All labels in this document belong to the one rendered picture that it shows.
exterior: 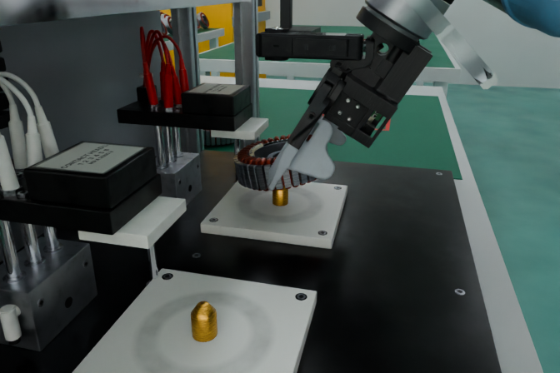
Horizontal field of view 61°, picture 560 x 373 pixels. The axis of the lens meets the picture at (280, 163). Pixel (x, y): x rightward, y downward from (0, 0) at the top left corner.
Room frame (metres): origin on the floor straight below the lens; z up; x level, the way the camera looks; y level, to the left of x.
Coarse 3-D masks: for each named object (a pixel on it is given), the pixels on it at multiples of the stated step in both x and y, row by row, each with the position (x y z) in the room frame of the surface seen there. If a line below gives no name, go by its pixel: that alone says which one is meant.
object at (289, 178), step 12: (252, 144) 0.56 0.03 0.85; (264, 144) 0.56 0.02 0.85; (276, 144) 0.56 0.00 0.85; (240, 156) 0.52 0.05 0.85; (252, 156) 0.52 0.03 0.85; (264, 156) 0.55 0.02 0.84; (276, 156) 0.54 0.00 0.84; (240, 168) 0.50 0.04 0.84; (252, 168) 0.48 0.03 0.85; (264, 168) 0.48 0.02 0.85; (240, 180) 0.51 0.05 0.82; (252, 180) 0.49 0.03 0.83; (264, 180) 0.48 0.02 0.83; (288, 180) 0.48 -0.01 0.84; (300, 180) 0.48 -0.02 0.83; (312, 180) 0.49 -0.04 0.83
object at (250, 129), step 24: (192, 96) 0.52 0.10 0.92; (216, 96) 0.52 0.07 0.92; (240, 96) 0.53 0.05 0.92; (120, 120) 0.54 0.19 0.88; (144, 120) 0.53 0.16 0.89; (168, 120) 0.53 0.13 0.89; (192, 120) 0.52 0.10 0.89; (216, 120) 0.51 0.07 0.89; (240, 120) 0.53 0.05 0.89; (264, 120) 0.56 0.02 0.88; (168, 144) 0.56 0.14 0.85
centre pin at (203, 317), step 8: (200, 304) 0.30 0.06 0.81; (208, 304) 0.30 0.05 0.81; (192, 312) 0.29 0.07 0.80; (200, 312) 0.29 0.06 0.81; (208, 312) 0.29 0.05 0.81; (216, 312) 0.30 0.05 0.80; (192, 320) 0.29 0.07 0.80; (200, 320) 0.29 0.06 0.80; (208, 320) 0.29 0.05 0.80; (216, 320) 0.29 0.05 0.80; (192, 328) 0.29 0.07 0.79; (200, 328) 0.29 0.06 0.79; (208, 328) 0.29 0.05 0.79; (216, 328) 0.29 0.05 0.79; (192, 336) 0.29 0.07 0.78; (200, 336) 0.29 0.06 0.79; (208, 336) 0.29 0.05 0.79
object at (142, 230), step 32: (64, 160) 0.31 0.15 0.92; (96, 160) 0.31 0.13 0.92; (128, 160) 0.31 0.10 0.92; (32, 192) 0.29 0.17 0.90; (64, 192) 0.28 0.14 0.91; (96, 192) 0.28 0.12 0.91; (128, 192) 0.30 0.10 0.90; (160, 192) 0.34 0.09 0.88; (0, 224) 0.30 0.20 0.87; (32, 224) 0.29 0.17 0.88; (64, 224) 0.28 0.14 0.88; (96, 224) 0.28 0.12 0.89; (128, 224) 0.29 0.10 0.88; (160, 224) 0.29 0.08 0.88; (32, 256) 0.33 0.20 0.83
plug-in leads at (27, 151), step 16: (0, 80) 0.32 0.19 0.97; (16, 80) 0.34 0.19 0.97; (32, 96) 0.34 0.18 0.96; (16, 112) 0.35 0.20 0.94; (32, 112) 0.33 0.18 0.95; (16, 128) 0.34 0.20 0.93; (32, 128) 0.32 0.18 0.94; (48, 128) 0.34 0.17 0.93; (0, 144) 0.30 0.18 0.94; (16, 144) 0.34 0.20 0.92; (32, 144) 0.32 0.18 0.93; (48, 144) 0.34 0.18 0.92; (0, 160) 0.30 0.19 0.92; (16, 160) 0.34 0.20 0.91; (32, 160) 0.32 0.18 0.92; (0, 176) 0.30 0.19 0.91; (16, 176) 0.30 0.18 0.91; (0, 192) 0.30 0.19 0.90; (16, 192) 0.30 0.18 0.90
